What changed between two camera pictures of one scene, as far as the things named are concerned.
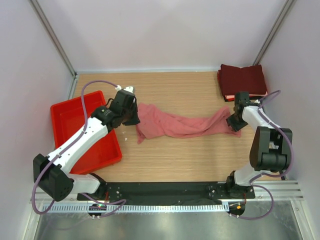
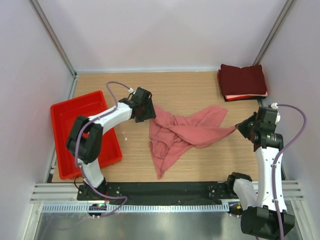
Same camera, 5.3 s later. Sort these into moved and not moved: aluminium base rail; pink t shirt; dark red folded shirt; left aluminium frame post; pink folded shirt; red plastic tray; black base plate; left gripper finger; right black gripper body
Moved: right black gripper body; pink t shirt; left gripper finger
Not moved: black base plate; left aluminium frame post; red plastic tray; dark red folded shirt; aluminium base rail; pink folded shirt
